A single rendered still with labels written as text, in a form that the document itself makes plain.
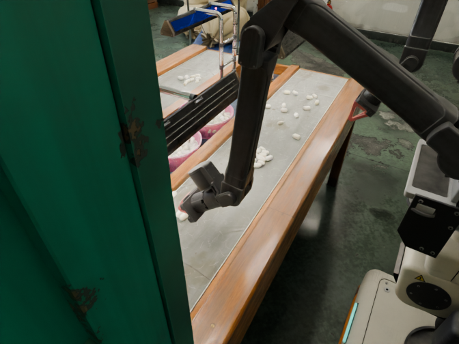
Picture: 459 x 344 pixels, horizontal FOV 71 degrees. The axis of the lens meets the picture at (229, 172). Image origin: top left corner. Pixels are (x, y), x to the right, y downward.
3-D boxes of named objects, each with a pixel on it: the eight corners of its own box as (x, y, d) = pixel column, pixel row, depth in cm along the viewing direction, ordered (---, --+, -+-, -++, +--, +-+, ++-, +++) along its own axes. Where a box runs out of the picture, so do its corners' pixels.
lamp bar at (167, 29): (235, 9, 196) (235, -4, 191) (173, 37, 154) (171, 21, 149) (224, 7, 199) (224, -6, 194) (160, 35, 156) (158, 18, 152)
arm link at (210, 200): (225, 209, 84) (236, 196, 87) (210, 187, 82) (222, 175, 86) (208, 213, 88) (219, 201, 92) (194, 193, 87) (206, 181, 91)
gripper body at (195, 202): (177, 205, 90) (193, 200, 85) (198, 185, 97) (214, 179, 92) (191, 224, 91) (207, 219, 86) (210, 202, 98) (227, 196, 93)
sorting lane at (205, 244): (347, 82, 193) (348, 78, 192) (145, 385, 71) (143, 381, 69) (299, 72, 204) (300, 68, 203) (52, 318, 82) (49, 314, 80)
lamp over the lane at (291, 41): (327, 23, 175) (330, 8, 170) (283, 60, 133) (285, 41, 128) (313, 21, 178) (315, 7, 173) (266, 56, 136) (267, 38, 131)
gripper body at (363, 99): (354, 102, 97) (372, 84, 91) (363, 89, 104) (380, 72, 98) (371, 116, 96) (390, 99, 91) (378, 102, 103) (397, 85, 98)
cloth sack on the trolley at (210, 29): (255, 35, 423) (257, 3, 399) (227, 52, 374) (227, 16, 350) (219, 28, 444) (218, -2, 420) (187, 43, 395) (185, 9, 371)
